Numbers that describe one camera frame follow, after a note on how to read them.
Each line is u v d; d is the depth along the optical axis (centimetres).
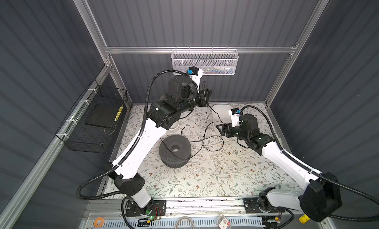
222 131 73
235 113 71
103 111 79
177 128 100
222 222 68
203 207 76
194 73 51
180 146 89
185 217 71
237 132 68
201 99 53
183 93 45
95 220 70
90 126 72
